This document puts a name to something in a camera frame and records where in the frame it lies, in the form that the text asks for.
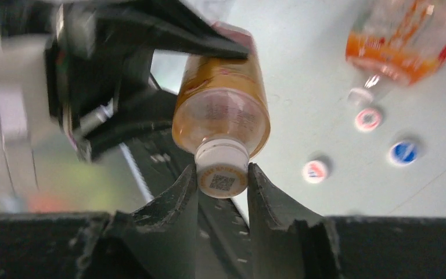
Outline large orange label bottle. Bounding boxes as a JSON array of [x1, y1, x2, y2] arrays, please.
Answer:
[[345, 1, 446, 106]]

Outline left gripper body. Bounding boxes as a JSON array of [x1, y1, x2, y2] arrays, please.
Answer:
[[47, 1, 177, 162]]

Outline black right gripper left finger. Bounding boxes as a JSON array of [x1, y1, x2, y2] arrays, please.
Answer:
[[0, 163, 200, 279]]

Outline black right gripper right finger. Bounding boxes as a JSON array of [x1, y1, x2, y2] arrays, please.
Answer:
[[247, 163, 446, 278]]

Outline red yellow label tea bottle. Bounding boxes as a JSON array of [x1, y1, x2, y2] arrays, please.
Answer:
[[172, 22, 271, 158]]

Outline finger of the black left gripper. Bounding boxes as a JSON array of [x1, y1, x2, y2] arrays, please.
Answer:
[[103, 1, 250, 59]]

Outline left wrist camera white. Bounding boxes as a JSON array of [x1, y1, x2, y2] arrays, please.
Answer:
[[0, 36, 55, 196]]

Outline white cap blue logo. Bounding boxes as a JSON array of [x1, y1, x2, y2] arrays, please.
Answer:
[[387, 139, 420, 167]]

